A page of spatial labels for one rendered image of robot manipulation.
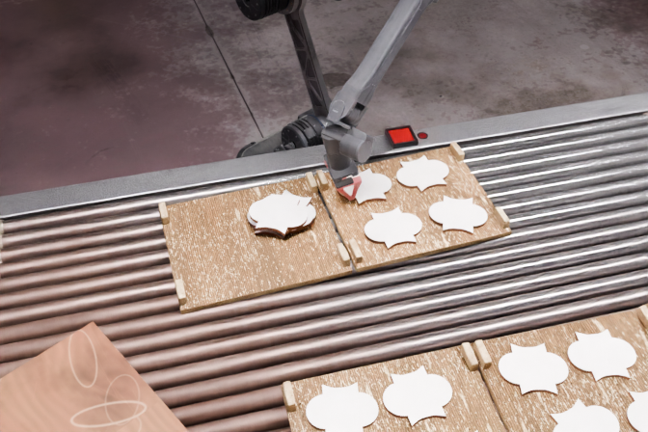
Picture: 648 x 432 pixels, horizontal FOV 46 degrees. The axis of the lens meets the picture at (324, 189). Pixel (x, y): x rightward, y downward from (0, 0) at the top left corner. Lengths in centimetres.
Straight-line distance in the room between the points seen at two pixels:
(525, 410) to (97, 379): 85
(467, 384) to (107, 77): 300
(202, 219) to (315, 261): 32
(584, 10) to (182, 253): 350
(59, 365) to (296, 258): 60
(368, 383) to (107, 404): 52
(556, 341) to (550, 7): 333
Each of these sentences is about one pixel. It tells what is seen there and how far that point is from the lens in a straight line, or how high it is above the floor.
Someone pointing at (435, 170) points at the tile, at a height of 95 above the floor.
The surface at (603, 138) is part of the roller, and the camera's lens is 235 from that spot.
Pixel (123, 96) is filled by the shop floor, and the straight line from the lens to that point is 406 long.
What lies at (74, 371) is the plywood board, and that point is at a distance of 160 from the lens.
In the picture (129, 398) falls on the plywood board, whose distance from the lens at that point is 154.
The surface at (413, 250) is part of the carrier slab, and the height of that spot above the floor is 94.
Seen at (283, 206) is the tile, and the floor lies 98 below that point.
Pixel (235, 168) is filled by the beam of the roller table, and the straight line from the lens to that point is 213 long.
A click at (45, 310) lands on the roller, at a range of 188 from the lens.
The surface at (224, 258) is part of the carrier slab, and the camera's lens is 186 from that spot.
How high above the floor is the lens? 231
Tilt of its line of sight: 43 degrees down
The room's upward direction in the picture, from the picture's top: straight up
